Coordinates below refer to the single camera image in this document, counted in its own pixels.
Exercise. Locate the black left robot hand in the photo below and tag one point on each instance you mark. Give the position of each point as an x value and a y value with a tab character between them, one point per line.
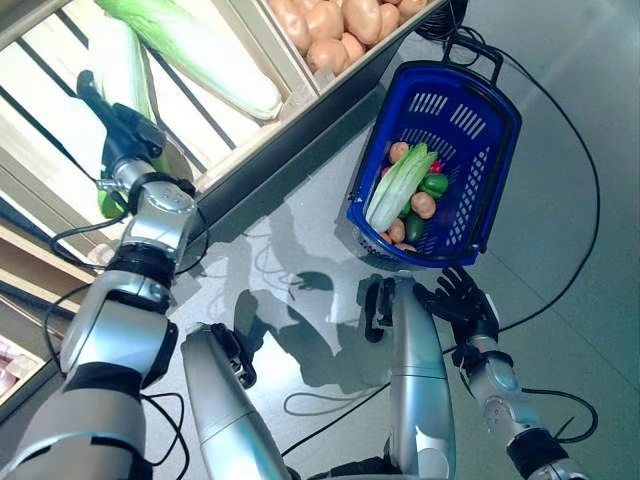
127	132

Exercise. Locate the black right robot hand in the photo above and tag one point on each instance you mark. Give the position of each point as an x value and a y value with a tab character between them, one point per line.
465	310

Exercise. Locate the napa cabbage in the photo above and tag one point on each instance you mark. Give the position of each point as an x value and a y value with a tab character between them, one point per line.
210	65
395	190
125	60

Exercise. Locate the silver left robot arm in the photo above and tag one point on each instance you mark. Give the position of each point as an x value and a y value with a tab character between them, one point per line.
115	345

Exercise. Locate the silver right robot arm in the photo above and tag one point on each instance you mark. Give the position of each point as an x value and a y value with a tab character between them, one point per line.
500	380

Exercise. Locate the blue plastic shopping basket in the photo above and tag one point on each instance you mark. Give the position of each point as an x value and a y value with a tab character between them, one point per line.
500	165

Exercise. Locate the silver right robot leg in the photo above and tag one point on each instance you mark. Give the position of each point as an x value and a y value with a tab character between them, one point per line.
420	360

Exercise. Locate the silver robot leg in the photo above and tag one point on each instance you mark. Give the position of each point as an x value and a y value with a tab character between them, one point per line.
420	360
225	410

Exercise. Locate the orange carrot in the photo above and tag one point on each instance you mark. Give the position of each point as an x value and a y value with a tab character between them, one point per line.
406	246

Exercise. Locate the dark green vegetable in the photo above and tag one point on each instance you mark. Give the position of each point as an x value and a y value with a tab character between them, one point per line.
414	227

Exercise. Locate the brown potato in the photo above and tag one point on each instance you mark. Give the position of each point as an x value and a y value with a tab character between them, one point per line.
362	15
397	230
289	22
423	205
398	150
327	54
354	46
324	20

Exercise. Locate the wooden slat crate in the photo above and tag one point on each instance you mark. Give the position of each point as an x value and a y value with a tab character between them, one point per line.
380	45
240	155

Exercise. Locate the green bell pepper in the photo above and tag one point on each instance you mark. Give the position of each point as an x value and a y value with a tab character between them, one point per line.
434	184

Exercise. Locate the small red vegetable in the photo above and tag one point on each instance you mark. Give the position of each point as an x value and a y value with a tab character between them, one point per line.
436	166

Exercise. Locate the wooden display shelf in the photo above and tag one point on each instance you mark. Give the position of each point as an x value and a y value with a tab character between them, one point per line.
30	255

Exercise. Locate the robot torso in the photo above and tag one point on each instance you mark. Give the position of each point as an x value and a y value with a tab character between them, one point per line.
345	470

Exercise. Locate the silver left robot leg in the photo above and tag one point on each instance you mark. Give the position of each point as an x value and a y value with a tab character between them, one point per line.
225	410

